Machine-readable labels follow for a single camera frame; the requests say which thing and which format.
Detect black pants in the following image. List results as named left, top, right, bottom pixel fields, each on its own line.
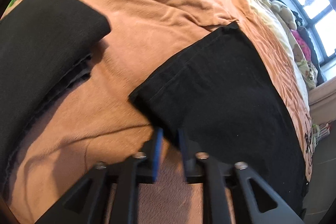
left=129, top=23, right=307, bottom=214

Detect pink clothing pile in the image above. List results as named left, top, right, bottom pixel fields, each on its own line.
left=291, top=30, right=311, bottom=61

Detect striped rack on cabinet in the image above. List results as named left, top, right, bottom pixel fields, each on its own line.
left=313, top=122, right=332, bottom=145

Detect right pink curtain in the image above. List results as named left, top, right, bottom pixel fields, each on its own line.
left=309, top=77, right=336, bottom=125

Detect teddy bear print pillow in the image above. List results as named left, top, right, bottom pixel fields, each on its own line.
left=283, top=24, right=318, bottom=91

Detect folded black garment left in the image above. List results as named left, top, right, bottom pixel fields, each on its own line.
left=1, top=0, right=110, bottom=188

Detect orange bed blanket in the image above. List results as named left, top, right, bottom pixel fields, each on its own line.
left=7, top=0, right=311, bottom=223

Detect black framed window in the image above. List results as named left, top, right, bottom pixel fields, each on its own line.
left=281, top=0, right=335, bottom=65

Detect black cables on bed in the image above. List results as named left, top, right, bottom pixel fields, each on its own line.
left=303, top=113, right=314, bottom=175

